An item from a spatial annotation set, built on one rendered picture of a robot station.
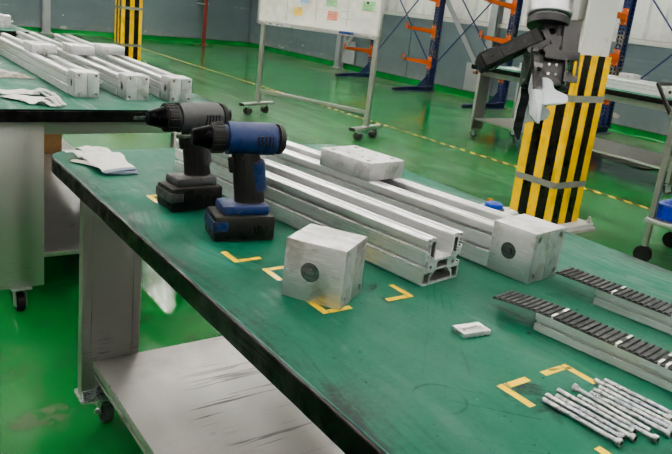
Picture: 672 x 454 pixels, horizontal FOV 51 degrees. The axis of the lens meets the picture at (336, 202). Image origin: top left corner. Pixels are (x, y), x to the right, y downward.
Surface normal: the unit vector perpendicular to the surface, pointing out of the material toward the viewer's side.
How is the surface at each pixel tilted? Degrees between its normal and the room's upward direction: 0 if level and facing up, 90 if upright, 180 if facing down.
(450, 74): 90
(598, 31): 90
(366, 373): 0
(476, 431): 0
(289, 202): 90
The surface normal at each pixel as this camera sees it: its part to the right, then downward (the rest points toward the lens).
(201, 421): 0.11, -0.96
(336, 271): -0.38, 0.21
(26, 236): 0.56, 0.28
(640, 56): -0.81, 0.07
